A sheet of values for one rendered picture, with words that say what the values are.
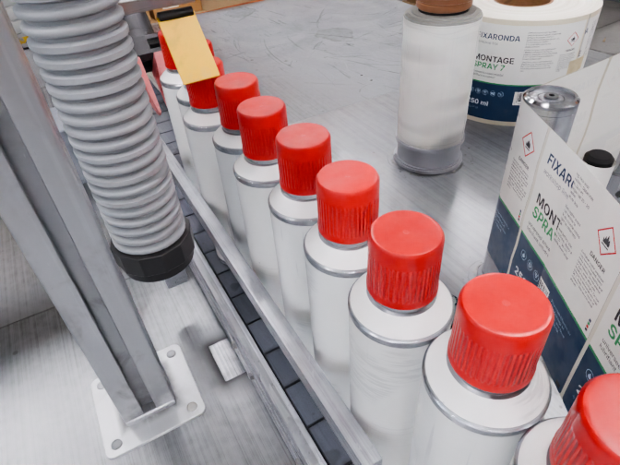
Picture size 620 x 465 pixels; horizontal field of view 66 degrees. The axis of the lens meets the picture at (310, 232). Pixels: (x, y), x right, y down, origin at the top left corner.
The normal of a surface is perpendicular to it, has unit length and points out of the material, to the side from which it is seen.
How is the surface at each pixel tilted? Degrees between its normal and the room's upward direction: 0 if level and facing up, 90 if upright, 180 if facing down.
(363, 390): 90
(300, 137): 3
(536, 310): 2
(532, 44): 90
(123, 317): 90
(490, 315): 2
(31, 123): 90
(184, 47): 47
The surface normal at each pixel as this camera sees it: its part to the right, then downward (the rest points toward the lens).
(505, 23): -0.51, 0.58
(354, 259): -0.01, -0.15
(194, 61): 0.32, -0.13
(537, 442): -0.54, -0.84
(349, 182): -0.07, -0.79
